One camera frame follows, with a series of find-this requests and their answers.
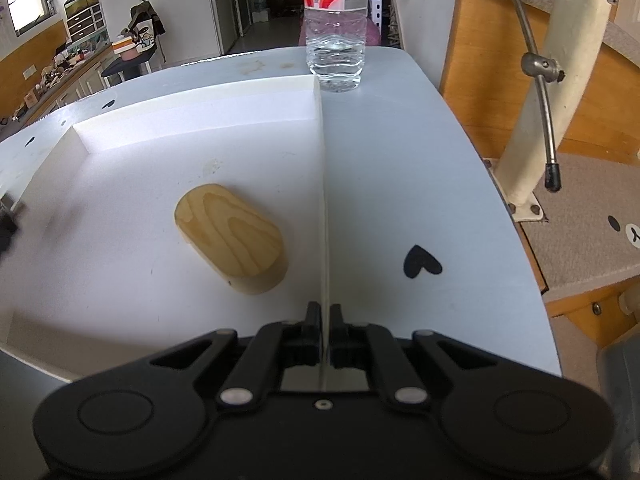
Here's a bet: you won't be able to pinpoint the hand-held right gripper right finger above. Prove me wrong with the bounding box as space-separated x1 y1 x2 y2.
329 302 506 408

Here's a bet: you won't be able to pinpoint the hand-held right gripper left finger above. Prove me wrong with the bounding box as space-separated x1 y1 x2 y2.
135 301 322 408

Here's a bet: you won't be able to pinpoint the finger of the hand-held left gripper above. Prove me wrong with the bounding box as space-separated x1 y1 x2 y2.
0 194 27 257

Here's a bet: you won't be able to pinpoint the white box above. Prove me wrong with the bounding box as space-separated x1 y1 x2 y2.
0 76 332 393

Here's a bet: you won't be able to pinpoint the oval wooden block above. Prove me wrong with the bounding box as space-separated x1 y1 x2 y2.
173 183 290 296

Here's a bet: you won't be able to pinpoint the cluttered counter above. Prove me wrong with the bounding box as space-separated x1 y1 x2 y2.
0 42 114 128

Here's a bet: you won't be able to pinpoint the small dark table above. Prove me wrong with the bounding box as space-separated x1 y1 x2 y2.
101 52 154 82

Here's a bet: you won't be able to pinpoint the stacked pink and white boxes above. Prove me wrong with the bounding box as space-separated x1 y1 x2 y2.
112 35 139 61

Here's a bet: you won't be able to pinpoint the drawer cabinet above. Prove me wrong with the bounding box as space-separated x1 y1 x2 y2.
64 0 109 44

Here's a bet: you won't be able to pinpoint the window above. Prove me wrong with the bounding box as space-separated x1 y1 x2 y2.
7 0 54 37

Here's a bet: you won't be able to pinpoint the cartoon print bag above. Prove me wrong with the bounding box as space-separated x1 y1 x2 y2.
129 2 166 56

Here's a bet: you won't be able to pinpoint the clear plastic water bottle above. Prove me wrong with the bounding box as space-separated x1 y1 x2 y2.
302 0 368 93

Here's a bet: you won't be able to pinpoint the white perforated rack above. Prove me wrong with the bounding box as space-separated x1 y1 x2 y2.
369 0 387 47

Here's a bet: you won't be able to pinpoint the white fridge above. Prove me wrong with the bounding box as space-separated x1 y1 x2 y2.
209 0 252 56

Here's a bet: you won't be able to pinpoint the curved metal rod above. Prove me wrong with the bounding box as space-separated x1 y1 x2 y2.
496 0 566 193

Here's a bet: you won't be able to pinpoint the white post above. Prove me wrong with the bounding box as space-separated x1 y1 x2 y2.
492 0 623 223

